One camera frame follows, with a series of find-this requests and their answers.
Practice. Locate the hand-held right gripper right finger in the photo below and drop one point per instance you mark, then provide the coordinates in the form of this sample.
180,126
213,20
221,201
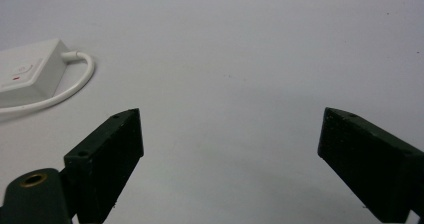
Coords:
370,170

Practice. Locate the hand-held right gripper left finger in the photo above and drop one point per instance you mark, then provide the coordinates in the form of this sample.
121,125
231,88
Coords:
105,164

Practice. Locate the white power strip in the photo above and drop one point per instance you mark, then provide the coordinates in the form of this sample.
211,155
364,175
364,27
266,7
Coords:
28,72

